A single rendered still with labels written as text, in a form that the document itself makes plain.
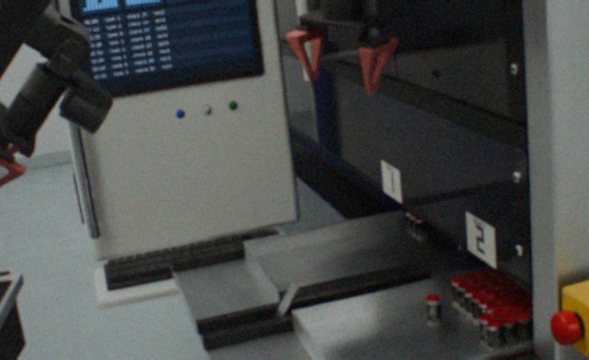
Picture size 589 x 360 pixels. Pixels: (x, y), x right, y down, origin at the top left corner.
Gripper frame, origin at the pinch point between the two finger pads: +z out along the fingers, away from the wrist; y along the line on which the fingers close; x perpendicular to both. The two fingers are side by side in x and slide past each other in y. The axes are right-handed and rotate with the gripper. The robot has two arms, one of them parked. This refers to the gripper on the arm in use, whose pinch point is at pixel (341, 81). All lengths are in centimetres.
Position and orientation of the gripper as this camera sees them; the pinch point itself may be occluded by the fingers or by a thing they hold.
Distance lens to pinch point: 116.1
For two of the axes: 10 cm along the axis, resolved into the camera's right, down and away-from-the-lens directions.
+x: -5.9, 3.4, -7.3
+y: -8.0, -2.4, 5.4
